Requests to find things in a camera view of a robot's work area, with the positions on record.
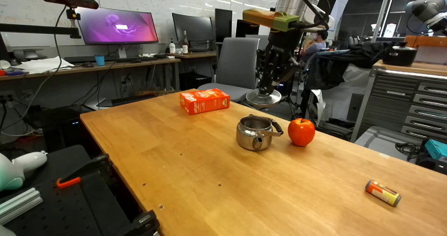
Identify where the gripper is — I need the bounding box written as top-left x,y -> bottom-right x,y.
257,28 -> 304,94

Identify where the silver lid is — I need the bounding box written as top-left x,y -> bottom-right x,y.
246,88 -> 282,108

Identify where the silver kettle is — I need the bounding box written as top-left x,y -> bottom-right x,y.
236,114 -> 284,152

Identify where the black pot with lid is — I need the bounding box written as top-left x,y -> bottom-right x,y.
382,41 -> 418,67

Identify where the grey office chair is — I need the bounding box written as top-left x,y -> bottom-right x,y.
197,37 -> 261,103

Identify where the person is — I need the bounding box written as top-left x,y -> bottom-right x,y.
300,30 -> 330,62

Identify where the orange-red apple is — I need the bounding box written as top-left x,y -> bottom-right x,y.
287,118 -> 316,147

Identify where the black cloth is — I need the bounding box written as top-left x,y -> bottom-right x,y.
305,42 -> 389,91

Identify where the orange cardboard box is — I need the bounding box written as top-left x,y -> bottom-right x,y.
179,88 -> 231,116

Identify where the black computer tower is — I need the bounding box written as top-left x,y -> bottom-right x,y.
178,71 -> 212,91

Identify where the row of dark monitors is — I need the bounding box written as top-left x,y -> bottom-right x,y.
171,8 -> 260,52

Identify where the grey tool cabinet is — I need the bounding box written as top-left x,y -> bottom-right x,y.
350,59 -> 447,145

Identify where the black keyboard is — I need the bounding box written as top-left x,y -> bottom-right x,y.
115,56 -> 159,63

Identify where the orange and yellow can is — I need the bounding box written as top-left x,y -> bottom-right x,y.
365,179 -> 402,207

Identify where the wooden desk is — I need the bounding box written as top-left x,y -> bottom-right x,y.
0,51 -> 218,91

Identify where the monitor with purple screen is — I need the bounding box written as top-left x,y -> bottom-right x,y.
76,7 -> 160,59

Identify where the teal box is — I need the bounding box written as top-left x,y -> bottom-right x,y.
424,139 -> 447,160

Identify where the black table clamp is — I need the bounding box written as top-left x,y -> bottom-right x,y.
118,209 -> 161,236

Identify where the heap of white papers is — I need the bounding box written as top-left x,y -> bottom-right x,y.
15,56 -> 75,74

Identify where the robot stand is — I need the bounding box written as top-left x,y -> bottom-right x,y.
0,145 -> 161,236

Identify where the aluminium profile bar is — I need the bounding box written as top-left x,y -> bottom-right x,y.
0,187 -> 43,226

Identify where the black cable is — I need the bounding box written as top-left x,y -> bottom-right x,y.
395,142 -> 425,162

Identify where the black clamp with orange handle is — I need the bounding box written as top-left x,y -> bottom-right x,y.
56,154 -> 111,190

